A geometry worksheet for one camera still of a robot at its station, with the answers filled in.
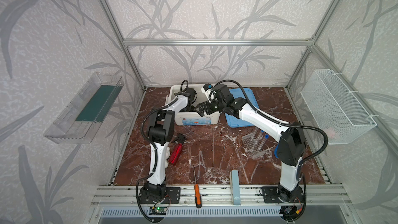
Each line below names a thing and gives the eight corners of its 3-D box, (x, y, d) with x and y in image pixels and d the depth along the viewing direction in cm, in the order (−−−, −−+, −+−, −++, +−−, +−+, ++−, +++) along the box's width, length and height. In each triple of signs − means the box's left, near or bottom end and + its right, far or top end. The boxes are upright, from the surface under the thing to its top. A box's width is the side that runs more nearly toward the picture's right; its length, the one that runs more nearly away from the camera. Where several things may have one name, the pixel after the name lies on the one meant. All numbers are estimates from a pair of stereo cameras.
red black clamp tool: (166, 164, 85) (164, 162, 83) (175, 136, 96) (174, 133, 94) (177, 166, 85) (175, 164, 82) (185, 137, 96) (184, 135, 93)
